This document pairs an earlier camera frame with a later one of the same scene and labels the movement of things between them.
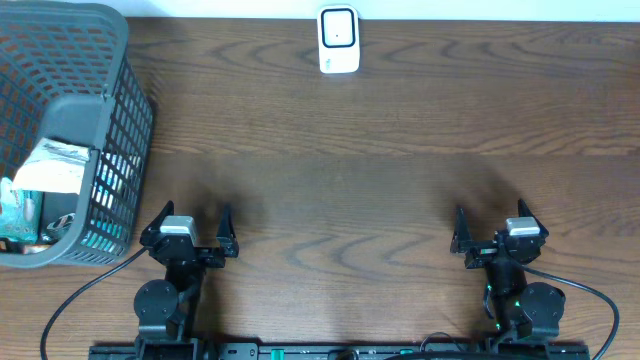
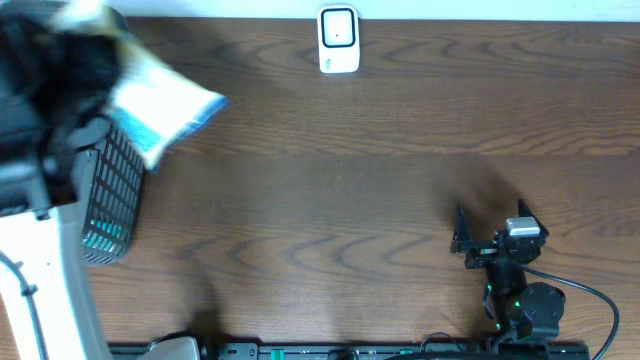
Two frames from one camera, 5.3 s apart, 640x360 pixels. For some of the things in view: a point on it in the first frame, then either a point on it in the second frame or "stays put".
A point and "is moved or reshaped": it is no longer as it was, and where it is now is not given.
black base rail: (275, 351) stays put
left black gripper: (198, 251) -> (70, 138)
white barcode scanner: (339, 39) stays put
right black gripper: (461, 233) stays put
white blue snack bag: (55, 167) is moved or reshaped
